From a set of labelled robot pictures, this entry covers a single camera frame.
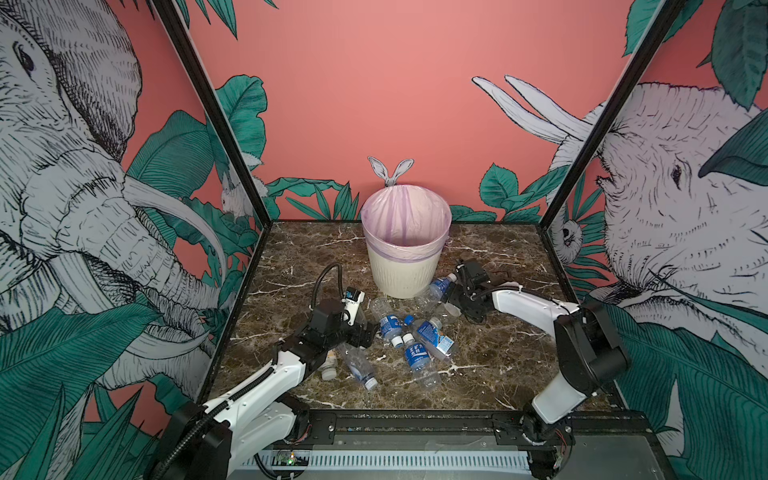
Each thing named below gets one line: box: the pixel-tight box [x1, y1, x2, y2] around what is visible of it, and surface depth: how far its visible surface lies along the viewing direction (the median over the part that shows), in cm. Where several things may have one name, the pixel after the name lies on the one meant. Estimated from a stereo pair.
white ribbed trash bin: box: [369, 247, 442, 299], surface depth 88 cm
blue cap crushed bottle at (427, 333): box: [414, 316, 455, 363], surface depth 86 cm
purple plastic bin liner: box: [360, 156, 452, 263], surface depth 95 cm
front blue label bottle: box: [403, 332, 442, 388], surface depth 84 cm
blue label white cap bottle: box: [369, 297, 404, 348], surface depth 89 cm
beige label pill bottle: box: [319, 349, 338, 381], surface depth 82 cm
